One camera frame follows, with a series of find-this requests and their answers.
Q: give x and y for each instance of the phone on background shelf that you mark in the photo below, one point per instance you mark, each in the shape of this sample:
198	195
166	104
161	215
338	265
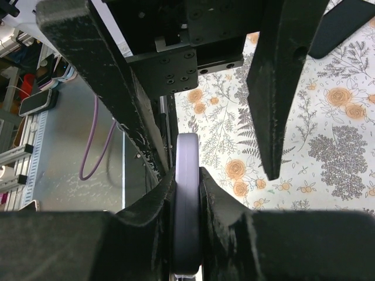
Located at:
39	102

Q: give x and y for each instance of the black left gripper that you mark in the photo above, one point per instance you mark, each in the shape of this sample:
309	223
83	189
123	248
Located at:
172	43

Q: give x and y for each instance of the lilac phone case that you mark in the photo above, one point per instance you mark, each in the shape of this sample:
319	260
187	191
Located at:
186	250

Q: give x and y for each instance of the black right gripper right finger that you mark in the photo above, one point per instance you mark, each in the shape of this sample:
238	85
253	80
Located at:
242	244

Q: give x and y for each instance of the floral tablecloth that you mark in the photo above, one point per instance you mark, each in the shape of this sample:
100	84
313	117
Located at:
328	156

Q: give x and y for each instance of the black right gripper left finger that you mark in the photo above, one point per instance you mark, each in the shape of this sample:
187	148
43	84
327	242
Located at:
132	244

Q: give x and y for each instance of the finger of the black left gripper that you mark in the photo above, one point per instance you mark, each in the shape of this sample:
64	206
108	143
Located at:
287	31

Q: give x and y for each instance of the black phone on table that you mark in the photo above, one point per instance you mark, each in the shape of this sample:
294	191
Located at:
338	24

